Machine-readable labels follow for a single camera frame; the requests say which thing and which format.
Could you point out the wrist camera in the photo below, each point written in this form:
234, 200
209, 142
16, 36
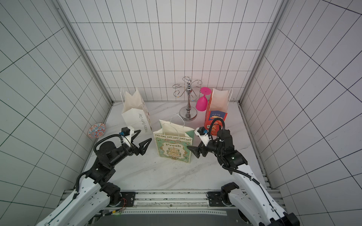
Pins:
127, 133
207, 137

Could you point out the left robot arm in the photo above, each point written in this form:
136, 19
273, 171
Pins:
93, 191

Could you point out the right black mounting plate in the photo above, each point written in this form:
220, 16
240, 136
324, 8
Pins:
218, 199

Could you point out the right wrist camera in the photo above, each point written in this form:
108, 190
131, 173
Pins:
207, 137

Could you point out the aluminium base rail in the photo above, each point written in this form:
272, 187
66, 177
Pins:
171, 198

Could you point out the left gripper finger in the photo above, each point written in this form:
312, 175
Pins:
135, 134
143, 146

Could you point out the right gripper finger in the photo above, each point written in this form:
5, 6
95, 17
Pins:
195, 150
200, 134

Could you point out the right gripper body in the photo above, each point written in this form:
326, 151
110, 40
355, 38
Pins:
205, 149

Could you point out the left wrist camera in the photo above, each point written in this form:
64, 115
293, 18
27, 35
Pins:
127, 133

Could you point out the black mounting plate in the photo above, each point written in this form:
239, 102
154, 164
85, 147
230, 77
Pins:
218, 199
124, 199

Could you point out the white Happy Every Day bag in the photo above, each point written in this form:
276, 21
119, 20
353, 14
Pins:
135, 112

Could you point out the green Fresh paper bag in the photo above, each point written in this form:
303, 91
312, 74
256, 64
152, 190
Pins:
172, 141

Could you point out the chrome cup holder stand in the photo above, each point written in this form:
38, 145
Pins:
187, 113

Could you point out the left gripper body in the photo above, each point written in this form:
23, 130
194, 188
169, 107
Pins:
124, 151

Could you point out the pink plastic wine glass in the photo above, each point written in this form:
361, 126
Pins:
202, 102

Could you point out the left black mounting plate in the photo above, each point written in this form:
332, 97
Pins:
124, 199

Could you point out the patterned ceramic bowl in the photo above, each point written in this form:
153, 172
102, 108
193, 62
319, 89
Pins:
97, 130

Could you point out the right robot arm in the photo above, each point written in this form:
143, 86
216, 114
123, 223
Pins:
255, 205

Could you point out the red printed paper bag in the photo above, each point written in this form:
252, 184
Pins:
217, 108

